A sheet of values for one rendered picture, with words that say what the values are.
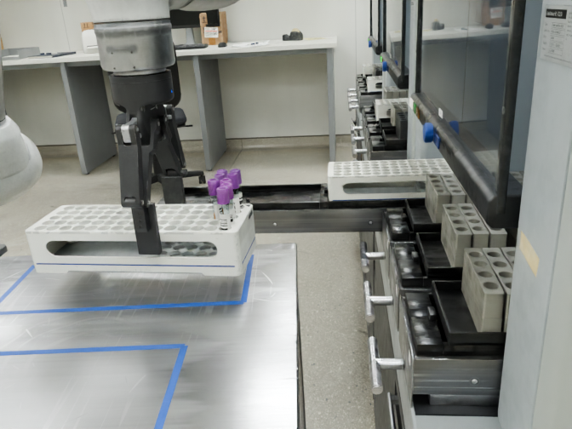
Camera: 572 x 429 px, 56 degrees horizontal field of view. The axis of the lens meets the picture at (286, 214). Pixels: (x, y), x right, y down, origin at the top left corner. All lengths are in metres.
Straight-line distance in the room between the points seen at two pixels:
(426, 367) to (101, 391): 0.35
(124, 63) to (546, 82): 0.44
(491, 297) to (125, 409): 0.39
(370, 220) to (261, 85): 3.65
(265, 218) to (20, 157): 0.59
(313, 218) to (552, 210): 0.63
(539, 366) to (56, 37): 4.85
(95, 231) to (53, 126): 4.56
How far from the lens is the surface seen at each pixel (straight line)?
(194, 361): 0.61
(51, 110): 5.25
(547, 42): 0.48
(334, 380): 1.87
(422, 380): 0.64
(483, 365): 0.64
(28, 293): 0.84
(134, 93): 0.68
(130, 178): 0.66
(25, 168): 1.37
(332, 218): 1.03
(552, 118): 0.47
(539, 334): 0.51
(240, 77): 4.63
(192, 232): 0.69
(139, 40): 0.66
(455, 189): 0.91
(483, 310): 0.62
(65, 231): 0.77
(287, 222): 1.04
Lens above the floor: 1.18
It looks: 22 degrees down
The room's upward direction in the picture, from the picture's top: 4 degrees counter-clockwise
